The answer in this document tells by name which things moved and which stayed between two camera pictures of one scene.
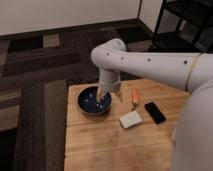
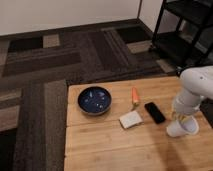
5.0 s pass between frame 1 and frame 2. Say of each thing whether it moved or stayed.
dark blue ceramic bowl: stayed
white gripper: moved
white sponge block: stayed
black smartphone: stayed
